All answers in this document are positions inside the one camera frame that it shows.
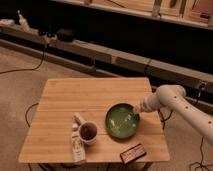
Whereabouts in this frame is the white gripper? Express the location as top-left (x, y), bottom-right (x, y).
top-left (133, 96), bottom-right (155, 114)

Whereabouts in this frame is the green ceramic bowl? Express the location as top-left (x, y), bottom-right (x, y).
top-left (105, 103), bottom-right (140, 139)

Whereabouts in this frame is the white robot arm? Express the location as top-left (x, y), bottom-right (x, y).
top-left (133, 85), bottom-right (213, 146)

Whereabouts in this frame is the wooden table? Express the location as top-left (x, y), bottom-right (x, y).
top-left (18, 78), bottom-right (170, 163)

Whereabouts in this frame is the small dark rectangular box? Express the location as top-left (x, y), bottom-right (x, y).
top-left (120, 143), bottom-right (146, 164)

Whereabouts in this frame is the white mug with brown interior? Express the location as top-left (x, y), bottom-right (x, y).
top-left (74, 113), bottom-right (98, 145)

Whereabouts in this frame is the white plastic bottle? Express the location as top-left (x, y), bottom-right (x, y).
top-left (71, 132), bottom-right (86, 165)

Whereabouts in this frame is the dark device on ledge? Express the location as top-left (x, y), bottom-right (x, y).
top-left (56, 28), bottom-right (75, 42)

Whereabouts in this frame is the white spray bottle on ledge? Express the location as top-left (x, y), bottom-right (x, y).
top-left (17, 11), bottom-right (30, 32)

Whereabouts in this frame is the black cable near arm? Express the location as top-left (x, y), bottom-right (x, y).
top-left (188, 136), bottom-right (213, 171)

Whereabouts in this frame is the black cable under table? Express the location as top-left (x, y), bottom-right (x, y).
top-left (24, 101), bottom-right (40, 129)

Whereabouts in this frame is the black cable on floor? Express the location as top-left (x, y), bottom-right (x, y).
top-left (0, 46), bottom-right (47, 76)

